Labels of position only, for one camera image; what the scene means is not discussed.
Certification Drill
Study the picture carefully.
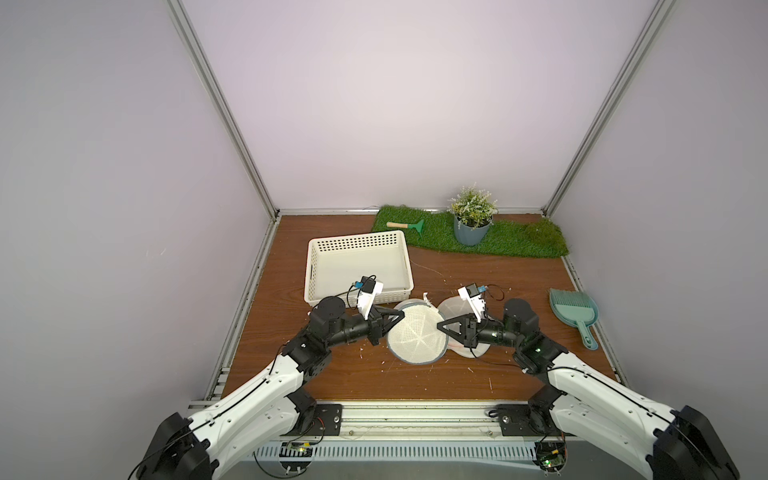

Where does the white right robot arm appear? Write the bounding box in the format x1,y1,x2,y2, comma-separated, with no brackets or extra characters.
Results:
437,299,740,479

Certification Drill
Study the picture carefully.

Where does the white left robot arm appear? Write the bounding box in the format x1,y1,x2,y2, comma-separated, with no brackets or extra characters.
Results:
129,297,405,479

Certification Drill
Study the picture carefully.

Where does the white perforated plastic basket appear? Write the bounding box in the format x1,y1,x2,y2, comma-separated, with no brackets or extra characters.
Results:
304,231,414,307

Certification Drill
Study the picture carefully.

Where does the green artificial grass mat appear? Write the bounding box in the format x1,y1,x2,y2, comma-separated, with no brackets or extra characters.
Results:
372,205,569,259

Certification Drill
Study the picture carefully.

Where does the teal plastic dustpan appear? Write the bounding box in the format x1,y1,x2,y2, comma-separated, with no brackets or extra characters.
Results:
549,289,599,351

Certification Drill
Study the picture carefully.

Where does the artificial plant in teal pot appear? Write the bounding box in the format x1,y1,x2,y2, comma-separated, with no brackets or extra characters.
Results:
448,186,498,247

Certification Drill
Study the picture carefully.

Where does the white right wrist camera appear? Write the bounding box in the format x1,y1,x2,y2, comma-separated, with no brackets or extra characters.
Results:
458,283,487,323

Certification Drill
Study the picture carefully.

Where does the green rake with wooden handle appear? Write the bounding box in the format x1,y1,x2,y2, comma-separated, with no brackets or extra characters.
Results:
386,220,424,235

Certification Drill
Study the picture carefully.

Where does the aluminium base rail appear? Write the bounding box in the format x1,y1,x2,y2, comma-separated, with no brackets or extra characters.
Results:
158,398,655,480

